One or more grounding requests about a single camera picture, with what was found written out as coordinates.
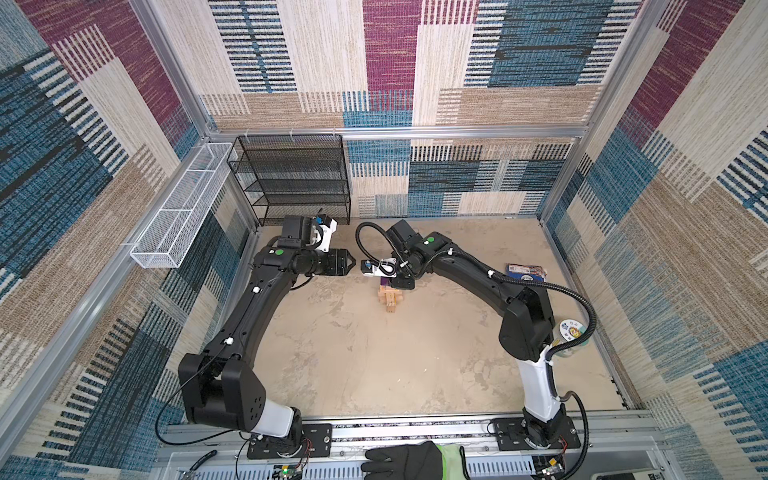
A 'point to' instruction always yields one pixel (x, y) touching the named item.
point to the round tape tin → (568, 330)
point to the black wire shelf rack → (293, 175)
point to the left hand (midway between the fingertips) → (344, 256)
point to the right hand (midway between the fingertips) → (395, 276)
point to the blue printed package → (526, 272)
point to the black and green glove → (421, 461)
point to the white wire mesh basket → (170, 235)
